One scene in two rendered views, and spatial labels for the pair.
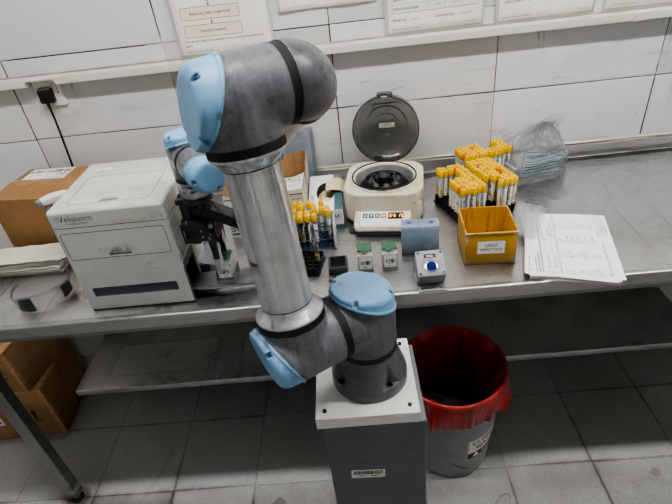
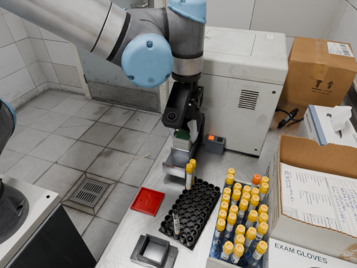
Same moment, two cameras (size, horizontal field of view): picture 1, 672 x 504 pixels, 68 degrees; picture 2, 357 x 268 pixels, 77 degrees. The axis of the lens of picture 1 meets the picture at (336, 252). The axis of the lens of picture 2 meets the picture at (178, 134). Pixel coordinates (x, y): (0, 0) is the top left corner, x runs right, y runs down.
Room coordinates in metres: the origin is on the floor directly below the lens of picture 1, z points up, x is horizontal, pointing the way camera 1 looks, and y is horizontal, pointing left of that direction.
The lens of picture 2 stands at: (1.17, -0.18, 1.40)
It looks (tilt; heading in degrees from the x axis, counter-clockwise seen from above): 41 degrees down; 106
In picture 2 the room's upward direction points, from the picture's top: straight up
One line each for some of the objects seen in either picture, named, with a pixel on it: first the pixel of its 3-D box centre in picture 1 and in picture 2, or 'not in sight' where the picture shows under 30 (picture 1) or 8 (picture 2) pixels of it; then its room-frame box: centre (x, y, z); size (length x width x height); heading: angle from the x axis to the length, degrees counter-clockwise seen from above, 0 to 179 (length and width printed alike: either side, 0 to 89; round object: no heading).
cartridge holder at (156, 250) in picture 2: (338, 267); (153, 251); (1.07, 0.00, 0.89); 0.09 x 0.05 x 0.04; 177
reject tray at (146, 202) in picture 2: not in sight; (147, 200); (1.01, 0.12, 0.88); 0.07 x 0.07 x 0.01; 87
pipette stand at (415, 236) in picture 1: (419, 238); not in sight; (1.11, -0.23, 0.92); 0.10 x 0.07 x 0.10; 82
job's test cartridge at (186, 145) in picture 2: (226, 266); (182, 142); (1.05, 0.29, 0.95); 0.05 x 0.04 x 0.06; 177
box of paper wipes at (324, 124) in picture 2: not in sight; (334, 124); (1.51, 0.52, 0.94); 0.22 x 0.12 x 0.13; 91
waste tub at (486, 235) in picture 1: (486, 235); not in sight; (1.09, -0.40, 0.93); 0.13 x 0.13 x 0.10; 83
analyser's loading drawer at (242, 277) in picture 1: (220, 275); (184, 144); (1.06, 0.31, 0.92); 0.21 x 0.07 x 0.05; 87
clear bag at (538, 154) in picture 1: (531, 146); not in sight; (1.50, -0.69, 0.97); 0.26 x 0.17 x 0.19; 103
